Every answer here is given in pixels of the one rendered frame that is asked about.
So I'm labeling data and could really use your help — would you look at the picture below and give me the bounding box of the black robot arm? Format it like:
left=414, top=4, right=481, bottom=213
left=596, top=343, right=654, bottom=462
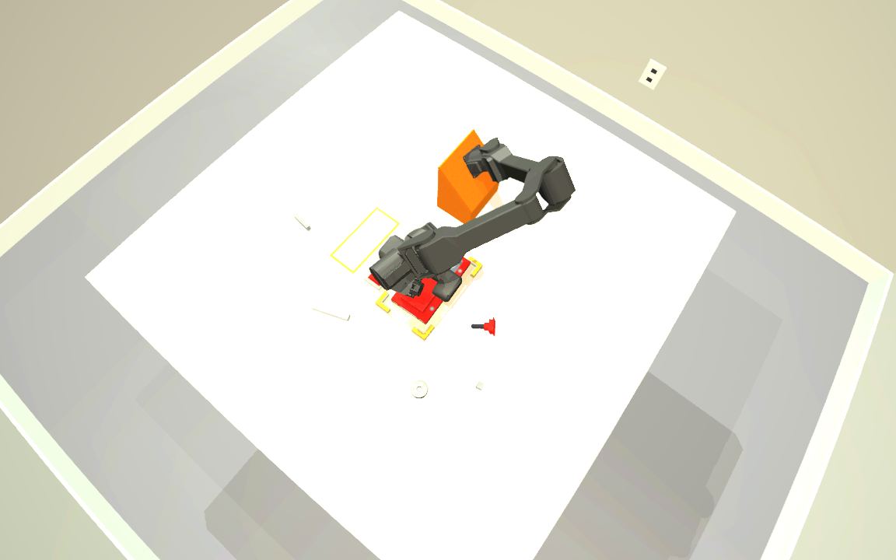
left=369, top=137, right=576, bottom=299

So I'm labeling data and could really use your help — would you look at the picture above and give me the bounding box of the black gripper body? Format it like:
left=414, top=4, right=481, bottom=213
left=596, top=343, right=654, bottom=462
left=378, top=235, right=462, bottom=302

